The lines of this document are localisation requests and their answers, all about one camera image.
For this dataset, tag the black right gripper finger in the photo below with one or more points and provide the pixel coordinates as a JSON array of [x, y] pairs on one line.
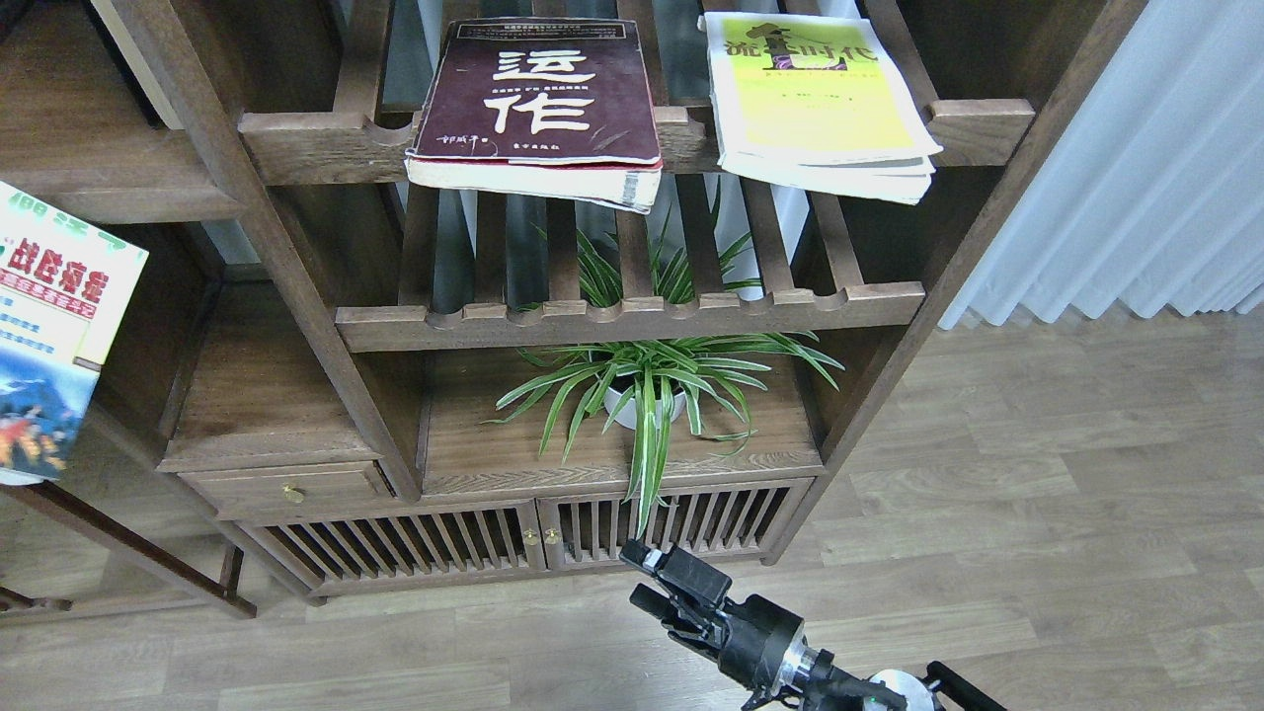
[[666, 608], [679, 572]]

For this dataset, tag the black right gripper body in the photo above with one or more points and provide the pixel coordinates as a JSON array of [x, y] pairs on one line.
[[757, 643]]

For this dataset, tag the yellow green cover book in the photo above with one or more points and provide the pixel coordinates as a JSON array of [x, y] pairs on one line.
[[815, 103]]

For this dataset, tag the colourful 300 paperback book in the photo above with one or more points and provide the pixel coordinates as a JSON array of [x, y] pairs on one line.
[[65, 286]]

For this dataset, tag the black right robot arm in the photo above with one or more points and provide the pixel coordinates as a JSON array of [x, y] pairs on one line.
[[886, 690]]

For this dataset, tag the white plant pot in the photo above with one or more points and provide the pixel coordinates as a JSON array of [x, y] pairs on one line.
[[621, 404]]

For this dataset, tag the green spider plant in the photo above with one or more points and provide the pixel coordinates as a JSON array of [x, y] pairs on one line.
[[574, 379]]

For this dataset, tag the dark wooden bookshelf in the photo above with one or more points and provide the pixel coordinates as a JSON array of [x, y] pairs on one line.
[[299, 323]]

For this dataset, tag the brass drawer knob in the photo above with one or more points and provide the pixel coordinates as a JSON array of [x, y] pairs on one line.
[[293, 494]]

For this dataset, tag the maroon book white characters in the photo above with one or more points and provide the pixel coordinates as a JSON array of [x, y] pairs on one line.
[[546, 107]]

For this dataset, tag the white pleated curtain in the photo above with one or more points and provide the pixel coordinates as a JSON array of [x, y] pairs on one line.
[[1152, 200]]

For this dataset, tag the dark wooden side frame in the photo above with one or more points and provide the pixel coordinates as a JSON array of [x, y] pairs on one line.
[[77, 557]]

